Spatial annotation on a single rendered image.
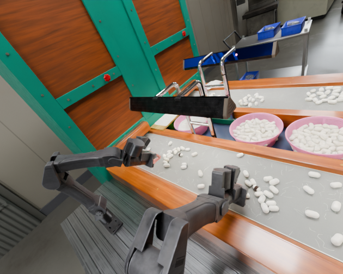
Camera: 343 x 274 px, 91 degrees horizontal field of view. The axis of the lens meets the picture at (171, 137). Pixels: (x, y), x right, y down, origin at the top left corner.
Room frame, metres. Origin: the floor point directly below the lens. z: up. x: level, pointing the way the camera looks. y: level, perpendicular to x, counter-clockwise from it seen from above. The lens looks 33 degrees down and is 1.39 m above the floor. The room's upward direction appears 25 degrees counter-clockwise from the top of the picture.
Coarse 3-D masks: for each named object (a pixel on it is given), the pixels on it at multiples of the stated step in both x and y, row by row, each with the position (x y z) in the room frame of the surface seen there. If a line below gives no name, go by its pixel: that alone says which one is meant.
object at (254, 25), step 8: (240, 0) 4.53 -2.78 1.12; (248, 0) 4.73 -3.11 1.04; (256, 0) 4.61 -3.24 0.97; (264, 0) 4.50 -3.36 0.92; (272, 0) 4.38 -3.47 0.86; (248, 8) 4.75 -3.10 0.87; (256, 8) 4.58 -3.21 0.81; (264, 8) 4.11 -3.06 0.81; (272, 8) 4.01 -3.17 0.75; (248, 16) 4.34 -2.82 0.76; (256, 16) 4.25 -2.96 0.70; (264, 16) 4.14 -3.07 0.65; (272, 16) 4.03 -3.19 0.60; (248, 24) 4.37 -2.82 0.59; (256, 24) 4.25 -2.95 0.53; (264, 24) 4.15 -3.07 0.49; (248, 32) 4.38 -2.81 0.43; (256, 32) 4.26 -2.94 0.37
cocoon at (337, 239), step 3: (336, 234) 0.16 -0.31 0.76; (339, 234) 0.16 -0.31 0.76; (333, 237) 0.16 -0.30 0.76; (336, 237) 0.16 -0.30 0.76; (339, 237) 0.15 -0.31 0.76; (342, 237) 0.15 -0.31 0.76; (333, 240) 0.15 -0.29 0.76; (336, 240) 0.15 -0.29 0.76; (339, 240) 0.15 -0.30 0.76; (342, 240) 0.15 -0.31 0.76; (333, 243) 0.15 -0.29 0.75; (336, 243) 0.14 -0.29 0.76; (339, 243) 0.14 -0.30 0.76
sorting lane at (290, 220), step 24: (192, 144) 0.83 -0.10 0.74; (144, 168) 0.81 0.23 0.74; (168, 168) 0.72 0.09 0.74; (192, 168) 0.65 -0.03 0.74; (240, 168) 0.52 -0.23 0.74; (264, 168) 0.47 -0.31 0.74; (288, 168) 0.42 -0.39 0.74; (288, 192) 0.33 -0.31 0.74; (336, 192) 0.26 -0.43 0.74; (264, 216) 0.29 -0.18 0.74; (288, 216) 0.26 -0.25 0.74; (336, 216) 0.20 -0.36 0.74; (312, 240) 0.18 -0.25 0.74
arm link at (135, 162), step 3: (126, 156) 0.61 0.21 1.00; (129, 156) 0.60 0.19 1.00; (126, 159) 0.60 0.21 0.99; (129, 159) 0.59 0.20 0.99; (132, 159) 0.60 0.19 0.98; (135, 159) 0.61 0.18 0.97; (138, 159) 0.61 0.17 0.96; (123, 162) 0.61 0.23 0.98; (126, 162) 0.60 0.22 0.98; (129, 162) 0.59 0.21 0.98; (132, 162) 0.59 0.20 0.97; (135, 162) 0.60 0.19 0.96; (138, 162) 0.61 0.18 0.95; (126, 165) 0.59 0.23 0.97; (129, 165) 0.59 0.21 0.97; (132, 165) 0.60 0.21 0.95; (135, 165) 0.61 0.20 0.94
